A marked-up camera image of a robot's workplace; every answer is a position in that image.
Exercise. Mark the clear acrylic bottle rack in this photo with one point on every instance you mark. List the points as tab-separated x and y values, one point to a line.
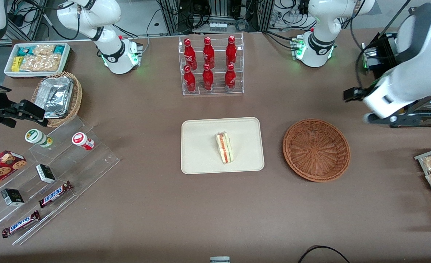
217	91

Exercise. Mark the cream rectangular tray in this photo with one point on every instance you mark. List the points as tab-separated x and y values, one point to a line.
201	146

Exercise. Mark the brown wicker basket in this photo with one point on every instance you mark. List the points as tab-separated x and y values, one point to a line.
316	149

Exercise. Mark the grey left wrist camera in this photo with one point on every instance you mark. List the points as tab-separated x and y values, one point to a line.
378	118

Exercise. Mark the small clear cracker bag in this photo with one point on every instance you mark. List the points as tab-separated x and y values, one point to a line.
44	49

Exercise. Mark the yellow snack packet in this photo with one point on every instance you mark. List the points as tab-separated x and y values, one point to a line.
16	64

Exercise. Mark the large clear cracker bag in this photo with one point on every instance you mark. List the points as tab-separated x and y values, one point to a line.
40	63

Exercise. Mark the red lid white cup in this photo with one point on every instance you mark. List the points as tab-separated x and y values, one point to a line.
82	140

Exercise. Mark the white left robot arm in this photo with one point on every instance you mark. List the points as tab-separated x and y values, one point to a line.
427	40

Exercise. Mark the aluminium foil container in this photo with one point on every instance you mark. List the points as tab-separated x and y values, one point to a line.
56	95

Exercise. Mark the snickers bar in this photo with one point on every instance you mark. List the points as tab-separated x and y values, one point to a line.
20	224
54	194

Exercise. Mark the black silver box device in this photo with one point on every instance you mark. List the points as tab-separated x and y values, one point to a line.
372	59

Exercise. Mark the light wicker basket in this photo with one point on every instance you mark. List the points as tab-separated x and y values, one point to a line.
77	95

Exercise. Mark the white power strip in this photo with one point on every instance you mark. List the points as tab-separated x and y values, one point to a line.
217	26

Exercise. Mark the small grey object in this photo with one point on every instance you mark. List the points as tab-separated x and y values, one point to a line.
220	260

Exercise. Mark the red cola bottle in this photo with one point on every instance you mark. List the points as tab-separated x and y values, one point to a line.
189	54
189	79
208	78
208	53
231	51
230	78

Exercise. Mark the green lid white cup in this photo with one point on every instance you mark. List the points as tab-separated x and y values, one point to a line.
36	137

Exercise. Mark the teal snack packet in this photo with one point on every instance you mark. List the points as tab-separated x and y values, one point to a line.
25	51
59	49

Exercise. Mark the aluminium frame rack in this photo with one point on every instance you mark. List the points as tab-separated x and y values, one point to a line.
171	16

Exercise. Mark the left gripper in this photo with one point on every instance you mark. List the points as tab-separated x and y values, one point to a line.
353	94

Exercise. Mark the red cookie box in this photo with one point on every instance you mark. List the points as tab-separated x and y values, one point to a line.
2	168

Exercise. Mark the triangular sandwich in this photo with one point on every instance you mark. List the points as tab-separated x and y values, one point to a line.
224	148

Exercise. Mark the small black box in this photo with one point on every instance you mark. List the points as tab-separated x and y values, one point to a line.
12	197
45	173

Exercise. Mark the white snack bin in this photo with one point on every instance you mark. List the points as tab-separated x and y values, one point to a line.
66	54

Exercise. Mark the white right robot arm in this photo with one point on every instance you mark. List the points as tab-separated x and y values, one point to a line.
113	54

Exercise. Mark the clear acrylic stepped shelf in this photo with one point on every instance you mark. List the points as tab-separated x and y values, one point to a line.
91	164

